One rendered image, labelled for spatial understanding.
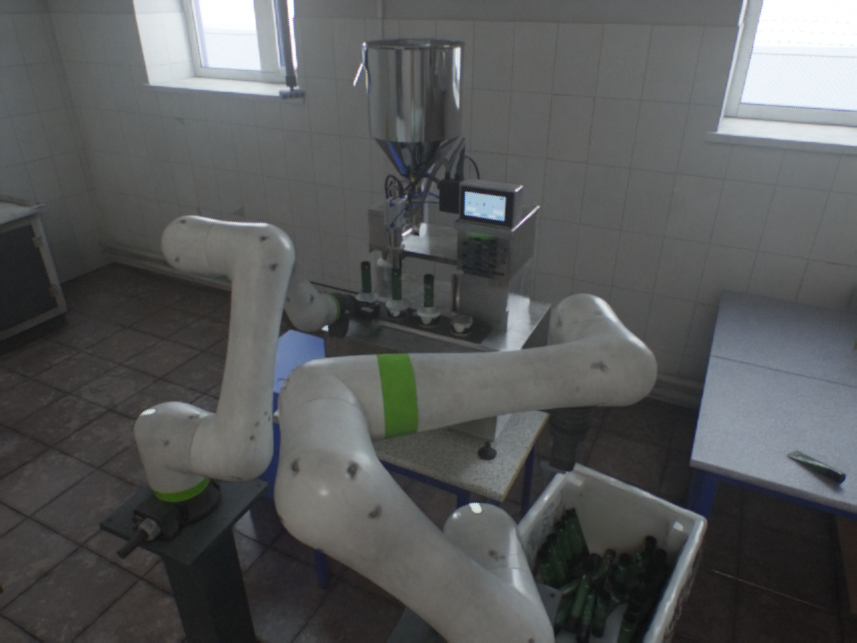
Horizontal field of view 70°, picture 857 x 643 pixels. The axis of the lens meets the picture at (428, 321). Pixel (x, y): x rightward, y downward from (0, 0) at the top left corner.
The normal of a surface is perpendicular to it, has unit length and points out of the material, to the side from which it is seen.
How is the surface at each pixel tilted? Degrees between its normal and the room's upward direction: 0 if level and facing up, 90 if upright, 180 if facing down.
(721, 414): 0
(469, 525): 10
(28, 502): 0
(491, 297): 90
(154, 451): 88
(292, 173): 90
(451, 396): 65
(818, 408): 0
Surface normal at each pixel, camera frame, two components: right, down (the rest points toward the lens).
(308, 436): -0.37, -0.81
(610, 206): -0.45, 0.43
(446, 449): 0.00, -0.88
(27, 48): 0.89, 0.22
